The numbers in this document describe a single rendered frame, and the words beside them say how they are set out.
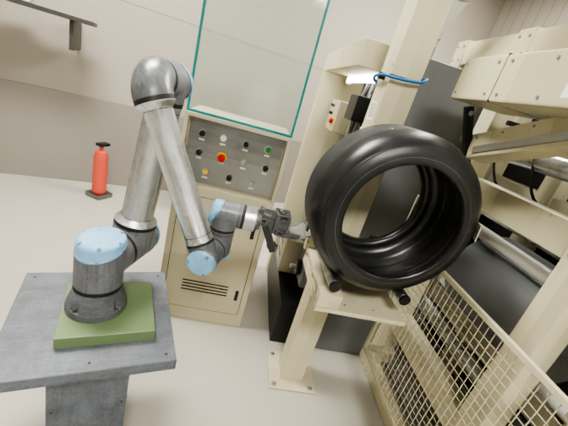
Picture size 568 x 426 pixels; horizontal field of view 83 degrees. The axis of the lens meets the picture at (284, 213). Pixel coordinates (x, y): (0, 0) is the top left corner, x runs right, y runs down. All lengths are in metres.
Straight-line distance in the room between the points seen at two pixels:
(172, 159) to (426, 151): 0.76
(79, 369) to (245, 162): 1.13
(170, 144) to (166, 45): 2.90
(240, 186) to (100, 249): 0.90
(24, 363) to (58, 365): 0.08
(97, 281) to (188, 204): 0.39
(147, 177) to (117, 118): 2.73
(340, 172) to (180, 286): 1.37
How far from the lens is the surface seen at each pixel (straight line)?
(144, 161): 1.18
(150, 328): 1.24
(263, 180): 1.80
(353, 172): 1.02
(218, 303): 2.13
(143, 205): 1.24
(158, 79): 1.01
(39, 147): 4.07
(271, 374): 2.05
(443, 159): 1.12
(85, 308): 1.25
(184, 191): 1.00
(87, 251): 1.15
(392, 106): 1.42
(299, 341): 1.85
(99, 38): 3.84
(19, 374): 1.22
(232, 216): 1.12
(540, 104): 1.14
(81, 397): 1.48
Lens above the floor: 1.50
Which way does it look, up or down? 21 degrees down
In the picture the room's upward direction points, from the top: 16 degrees clockwise
